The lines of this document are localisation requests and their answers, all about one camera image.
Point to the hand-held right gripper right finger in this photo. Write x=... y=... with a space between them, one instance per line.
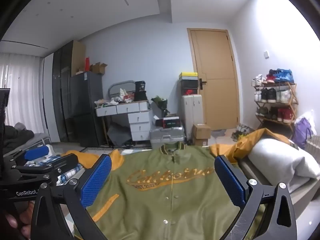
x=228 y=182

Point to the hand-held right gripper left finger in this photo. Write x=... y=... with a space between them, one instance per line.
x=96 y=180

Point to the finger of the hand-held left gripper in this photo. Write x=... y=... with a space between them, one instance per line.
x=36 y=153
x=45 y=167

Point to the green varsity jacket yellow sleeves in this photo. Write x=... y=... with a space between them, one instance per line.
x=160 y=200

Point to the pile of dark clothes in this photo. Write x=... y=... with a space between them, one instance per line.
x=15 y=136

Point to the person's left hand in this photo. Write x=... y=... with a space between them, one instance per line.
x=22 y=217

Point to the plaid cloth pile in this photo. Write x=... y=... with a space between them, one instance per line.
x=68 y=173

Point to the black white patterned mat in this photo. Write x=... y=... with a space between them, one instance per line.
x=120 y=147

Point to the small cardboard box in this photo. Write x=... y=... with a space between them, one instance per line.
x=201 y=142

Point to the beige round rug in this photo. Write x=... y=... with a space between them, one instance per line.
x=223 y=132

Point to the grey bag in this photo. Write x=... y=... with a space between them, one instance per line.
x=118 y=135

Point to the pile of loose shoes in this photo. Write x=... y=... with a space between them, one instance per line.
x=241 y=130

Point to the grey pillow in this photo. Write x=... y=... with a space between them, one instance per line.
x=277 y=157

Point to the large cardboard box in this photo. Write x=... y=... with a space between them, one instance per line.
x=201 y=131

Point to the white curtain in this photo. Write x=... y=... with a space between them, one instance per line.
x=25 y=92

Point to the white drawer desk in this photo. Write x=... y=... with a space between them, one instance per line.
x=140 y=127

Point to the dark refrigerator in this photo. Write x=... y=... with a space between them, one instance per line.
x=85 y=97

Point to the dark glass wardrobe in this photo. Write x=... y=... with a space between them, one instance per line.
x=61 y=80

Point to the silver suitcase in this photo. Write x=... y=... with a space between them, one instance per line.
x=166 y=136

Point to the black box with red stripe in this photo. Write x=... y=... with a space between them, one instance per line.
x=170 y=123

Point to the purple bag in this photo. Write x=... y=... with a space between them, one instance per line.
x=301 y=132

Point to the desk clutter heap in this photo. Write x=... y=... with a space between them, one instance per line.
x=122 y=95

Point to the oval mirror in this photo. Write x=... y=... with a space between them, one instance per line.
x=115 y=86

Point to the red black shoe box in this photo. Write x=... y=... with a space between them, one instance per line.
x=189 y=91

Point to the black bag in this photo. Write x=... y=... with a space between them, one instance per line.
x=140 y=90

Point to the dark wrapped flower bouquet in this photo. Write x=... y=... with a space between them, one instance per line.
x=160 y=102

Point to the red packet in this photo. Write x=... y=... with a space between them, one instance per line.
x=87 y=65

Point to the tall flat cardboard box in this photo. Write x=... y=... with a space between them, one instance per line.
x=78 y=57

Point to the open cardboard box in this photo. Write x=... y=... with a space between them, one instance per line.
x=98 y=68

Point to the yellow shoe box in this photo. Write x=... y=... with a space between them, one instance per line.
x=187 y=75

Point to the wooden door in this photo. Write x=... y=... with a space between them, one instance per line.
x=215 y=62

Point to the white wall switch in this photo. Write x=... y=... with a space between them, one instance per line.
x=266 y=54

